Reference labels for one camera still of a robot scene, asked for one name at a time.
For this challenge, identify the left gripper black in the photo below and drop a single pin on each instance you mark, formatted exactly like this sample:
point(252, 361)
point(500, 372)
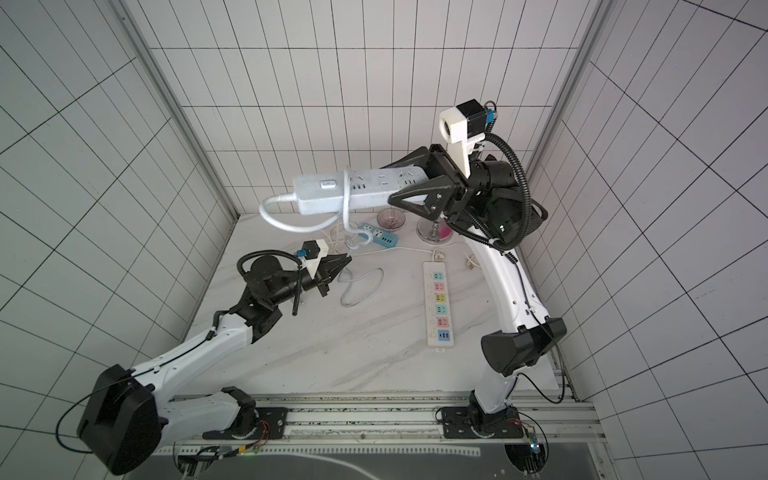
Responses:
point(322, 282)

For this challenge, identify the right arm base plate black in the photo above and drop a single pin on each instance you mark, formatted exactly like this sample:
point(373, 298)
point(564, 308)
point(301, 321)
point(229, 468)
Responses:
point(471, 422)

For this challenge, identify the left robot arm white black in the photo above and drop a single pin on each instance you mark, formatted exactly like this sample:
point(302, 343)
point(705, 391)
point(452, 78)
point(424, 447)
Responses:
point(132, 412)

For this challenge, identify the purple striped glass bowl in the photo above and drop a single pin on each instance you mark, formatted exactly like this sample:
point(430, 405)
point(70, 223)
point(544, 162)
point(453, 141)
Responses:
point(391, 219)

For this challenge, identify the white multicolour power strip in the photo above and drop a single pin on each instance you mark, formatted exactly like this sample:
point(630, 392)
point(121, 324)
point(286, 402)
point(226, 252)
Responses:
point(438, 321)

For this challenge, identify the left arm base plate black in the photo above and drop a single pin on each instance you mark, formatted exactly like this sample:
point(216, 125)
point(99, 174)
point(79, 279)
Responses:
point(262, 424)

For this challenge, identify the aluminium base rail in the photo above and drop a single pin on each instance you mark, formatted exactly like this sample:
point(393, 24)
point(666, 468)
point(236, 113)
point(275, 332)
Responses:
point(409, 419)

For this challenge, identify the teal power strip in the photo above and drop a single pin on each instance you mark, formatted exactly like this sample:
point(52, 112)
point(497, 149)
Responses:
point(380, 237)

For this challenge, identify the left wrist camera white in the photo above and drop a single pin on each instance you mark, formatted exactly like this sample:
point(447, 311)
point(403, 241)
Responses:
point(313, 249)

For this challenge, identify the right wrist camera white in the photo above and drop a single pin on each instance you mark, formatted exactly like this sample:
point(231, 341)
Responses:
point(463, 128)

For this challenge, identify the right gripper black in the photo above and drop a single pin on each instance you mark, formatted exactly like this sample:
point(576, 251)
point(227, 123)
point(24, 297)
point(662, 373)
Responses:
point(448, 187)

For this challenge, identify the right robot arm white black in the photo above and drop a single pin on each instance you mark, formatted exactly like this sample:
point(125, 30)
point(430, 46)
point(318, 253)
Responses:
point(527, 332)

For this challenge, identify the chrome glass holder stand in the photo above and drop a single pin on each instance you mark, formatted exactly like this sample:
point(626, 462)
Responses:
point(434, 232)

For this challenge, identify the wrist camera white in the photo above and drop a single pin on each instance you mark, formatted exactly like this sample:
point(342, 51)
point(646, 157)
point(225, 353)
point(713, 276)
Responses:
point(313, 249)
point(463, 128)

